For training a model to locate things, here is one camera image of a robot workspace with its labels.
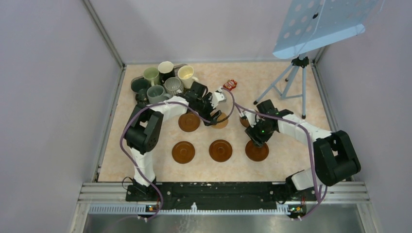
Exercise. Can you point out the red owl wooden toy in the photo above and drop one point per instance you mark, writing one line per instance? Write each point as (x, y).
(230, 84)

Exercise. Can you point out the black mug white inside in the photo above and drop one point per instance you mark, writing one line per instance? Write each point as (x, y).
(166, 71)

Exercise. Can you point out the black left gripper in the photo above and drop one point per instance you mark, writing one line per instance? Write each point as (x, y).
(207, 115)

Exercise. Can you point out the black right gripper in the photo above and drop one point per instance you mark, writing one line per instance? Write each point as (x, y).
(257, 139)

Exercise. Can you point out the light green mug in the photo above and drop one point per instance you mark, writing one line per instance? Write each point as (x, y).
(151, 75)

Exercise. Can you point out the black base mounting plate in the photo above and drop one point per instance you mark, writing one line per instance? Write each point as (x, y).
(218, 195)

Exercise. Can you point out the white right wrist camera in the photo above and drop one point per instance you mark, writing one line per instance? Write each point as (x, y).
(251, 116)

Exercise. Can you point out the metal tray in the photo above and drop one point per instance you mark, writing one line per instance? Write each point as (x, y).
(162, 82)

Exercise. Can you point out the dark green mug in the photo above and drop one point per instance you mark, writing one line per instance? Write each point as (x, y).
(140, 87)

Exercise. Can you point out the cream yellow mug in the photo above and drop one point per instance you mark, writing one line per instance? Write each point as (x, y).
(186, 76)

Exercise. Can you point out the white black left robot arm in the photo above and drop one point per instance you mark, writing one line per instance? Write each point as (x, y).
(142, 131)

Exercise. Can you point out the grey blue mug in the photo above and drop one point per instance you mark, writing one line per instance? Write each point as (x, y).
(157, 93)

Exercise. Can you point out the woven rattan coaster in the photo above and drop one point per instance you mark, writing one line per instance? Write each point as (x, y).
(222, 124)

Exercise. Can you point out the grey ribbed mug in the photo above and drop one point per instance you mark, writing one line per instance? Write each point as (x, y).
(173, 86)

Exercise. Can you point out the light blue perforated board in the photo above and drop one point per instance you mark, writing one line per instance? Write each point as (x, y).
(312, 24)

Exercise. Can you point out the brown wooden coaster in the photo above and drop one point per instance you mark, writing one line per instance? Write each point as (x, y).
(220, 150)
(255, 153)
(244, 122)
(183, 152)
(189, 122)

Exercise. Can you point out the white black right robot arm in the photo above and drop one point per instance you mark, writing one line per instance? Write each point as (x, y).
(333, 157)

